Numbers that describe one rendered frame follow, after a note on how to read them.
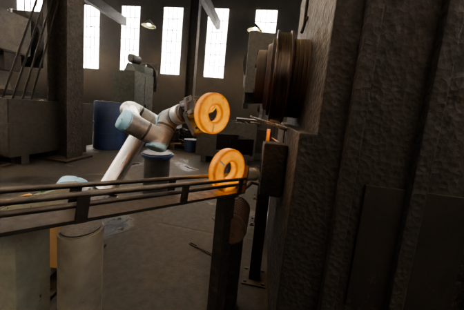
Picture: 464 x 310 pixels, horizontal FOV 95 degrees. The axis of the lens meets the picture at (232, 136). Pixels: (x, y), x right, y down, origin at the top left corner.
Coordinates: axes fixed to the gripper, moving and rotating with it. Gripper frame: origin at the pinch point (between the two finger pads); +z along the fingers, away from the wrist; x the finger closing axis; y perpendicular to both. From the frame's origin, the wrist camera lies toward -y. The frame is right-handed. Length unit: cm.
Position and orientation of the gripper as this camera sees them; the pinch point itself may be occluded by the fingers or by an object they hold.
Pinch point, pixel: (213, 108)
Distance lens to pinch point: 82.9
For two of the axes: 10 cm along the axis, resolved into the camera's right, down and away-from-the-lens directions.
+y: -1.1, -9.9, 0.7
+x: 6.9, -0.2, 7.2
